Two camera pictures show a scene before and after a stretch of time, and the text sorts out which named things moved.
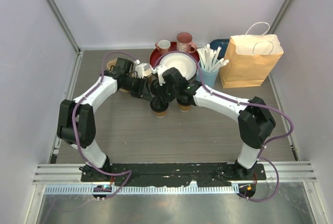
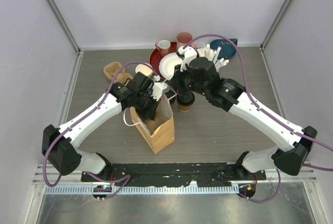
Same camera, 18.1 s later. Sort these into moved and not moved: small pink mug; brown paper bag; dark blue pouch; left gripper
Moved: left gripper; brown paper bag
Not moved: dark blue pouch; small pink mug
